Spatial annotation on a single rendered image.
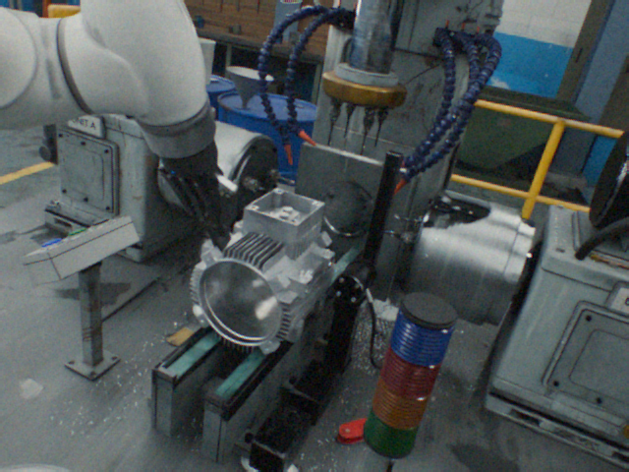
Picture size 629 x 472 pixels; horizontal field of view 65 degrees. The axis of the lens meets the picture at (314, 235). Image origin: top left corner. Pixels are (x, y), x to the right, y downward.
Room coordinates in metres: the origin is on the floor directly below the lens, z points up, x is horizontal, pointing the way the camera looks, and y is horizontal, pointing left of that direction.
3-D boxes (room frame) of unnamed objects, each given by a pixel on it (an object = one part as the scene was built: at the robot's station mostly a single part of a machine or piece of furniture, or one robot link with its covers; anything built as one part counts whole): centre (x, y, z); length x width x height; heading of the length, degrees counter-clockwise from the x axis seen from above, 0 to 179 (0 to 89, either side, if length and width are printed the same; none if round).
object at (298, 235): (0.80, 0.06, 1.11); 0.12 x 0.11 x 0.07; 161
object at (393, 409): (0.44, -0.13, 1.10); 0.06 x 0.06 x 0.04
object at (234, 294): (0.76, 0.07, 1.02); 0.20 x 0.19 x 0.19; 161
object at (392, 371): (0.44, -0.13, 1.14); 0.06 x 0.06 x 0.04
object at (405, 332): (0.44, -0.13, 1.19); 0.06 x 0.06 x 0.04
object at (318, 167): (1.19, -0.09, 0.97); 0.30 x 0.11 x 0.34; 70
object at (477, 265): (0.93, -0.35, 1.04); 0.41 x 0.25 x 0.25; 70
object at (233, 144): (1.17, 0.30, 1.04); 0.37 x 0.25 x 0.25; 70
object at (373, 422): (0.44, -0.13, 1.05); 0.06 x 0.06 x 0.04
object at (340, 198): (1.13, -0.07, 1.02); 0.15 x 0.02 x 0.15; 70
